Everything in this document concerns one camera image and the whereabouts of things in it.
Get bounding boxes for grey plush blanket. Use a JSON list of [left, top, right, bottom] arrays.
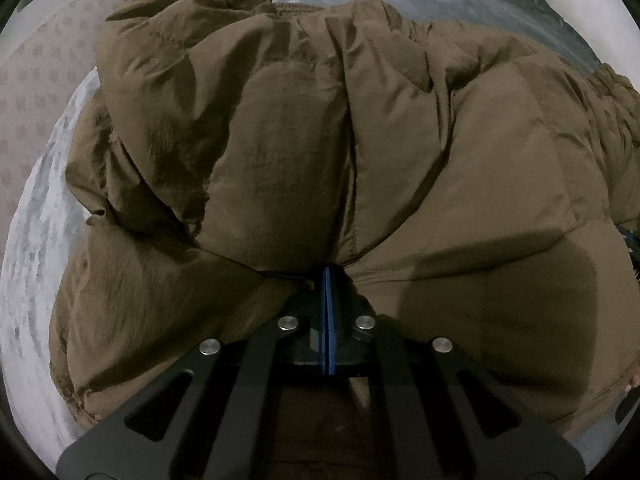
[[0, 0, 603, 466]]

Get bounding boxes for brown puffer jacket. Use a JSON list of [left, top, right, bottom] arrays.
[[48, 0, 640, 480]]

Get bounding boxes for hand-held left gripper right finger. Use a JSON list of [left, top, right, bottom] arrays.
[[326, 266, 586, 480]]

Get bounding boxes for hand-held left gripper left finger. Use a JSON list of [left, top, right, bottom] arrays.
[[55, 266, 329, 480]]

